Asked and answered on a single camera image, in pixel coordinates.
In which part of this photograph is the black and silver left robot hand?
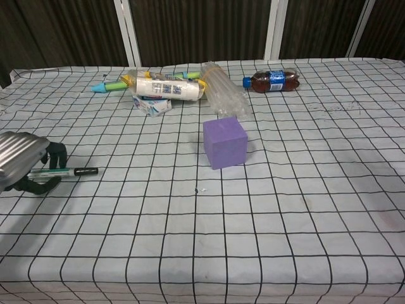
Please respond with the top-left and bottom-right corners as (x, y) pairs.
(0, 130), (68, 195)

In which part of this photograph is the black and green marker pen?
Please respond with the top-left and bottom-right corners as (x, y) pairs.
(27, 167), (99, 179)

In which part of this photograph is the green stick with blue tip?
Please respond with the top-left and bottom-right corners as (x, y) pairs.
(91, 71), (203, 94)

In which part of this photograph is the small white and blue carton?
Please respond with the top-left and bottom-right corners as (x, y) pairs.
(132, 94), (173, 118)

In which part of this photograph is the white roll in clear wrap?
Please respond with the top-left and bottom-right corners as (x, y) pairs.
(128, 70), (208, 103)

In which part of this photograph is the purple foam cube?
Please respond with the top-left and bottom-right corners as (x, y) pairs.
(202, 116), (248, 169)

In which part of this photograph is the bundle of clear plastic tubes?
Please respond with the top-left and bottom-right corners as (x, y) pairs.
(201, 61), (251, 120)

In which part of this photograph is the white black-grid tablecloth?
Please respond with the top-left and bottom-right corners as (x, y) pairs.
(0, 56), (405, 304)

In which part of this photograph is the cola bottle with blue label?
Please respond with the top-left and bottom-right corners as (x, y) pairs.
(242, 68), (301, 94)

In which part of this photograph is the white metal frame post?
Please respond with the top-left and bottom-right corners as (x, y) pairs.
(263, 0), (289, 61)
(346, 0), (377, 58)
(113, 0), (142, 67)

